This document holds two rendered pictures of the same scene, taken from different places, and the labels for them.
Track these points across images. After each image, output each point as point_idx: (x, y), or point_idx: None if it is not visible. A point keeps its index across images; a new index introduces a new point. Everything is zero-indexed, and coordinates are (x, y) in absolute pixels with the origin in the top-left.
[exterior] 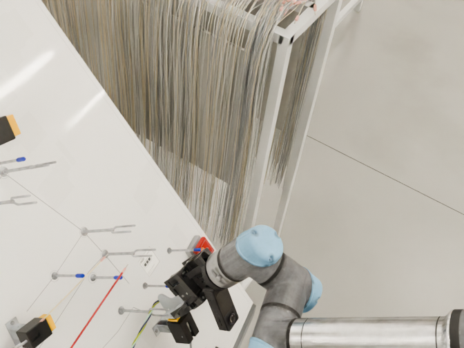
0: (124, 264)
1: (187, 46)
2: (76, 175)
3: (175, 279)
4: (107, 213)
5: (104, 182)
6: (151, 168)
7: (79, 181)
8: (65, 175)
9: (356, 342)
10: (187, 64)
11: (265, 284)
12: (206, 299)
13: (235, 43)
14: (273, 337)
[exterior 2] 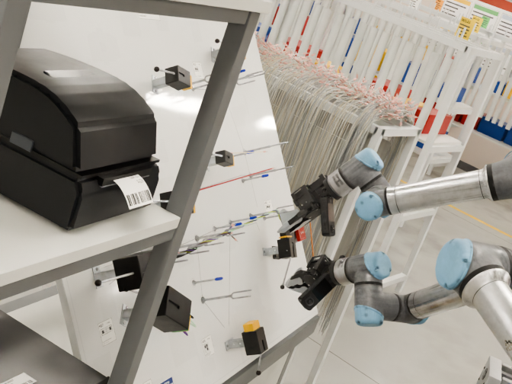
0: (257, 193)
1: (302, 132)
2: (248, 121)
3: (299, 193)
4: (256, 155)
5: (258, 139)
6: (280, 159)
7: (248, 125)
8: (243, 114)
9: (430, 183)
10: (296, 148)
11: (368, 184)
12: (292, 272)
13: (340, 132)
14: (375, 191)
